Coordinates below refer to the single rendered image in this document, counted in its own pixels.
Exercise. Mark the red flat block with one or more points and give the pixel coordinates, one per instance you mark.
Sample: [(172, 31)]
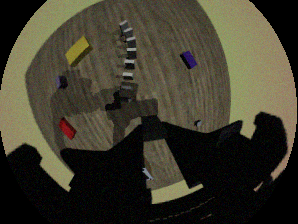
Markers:
[(67, 128)]

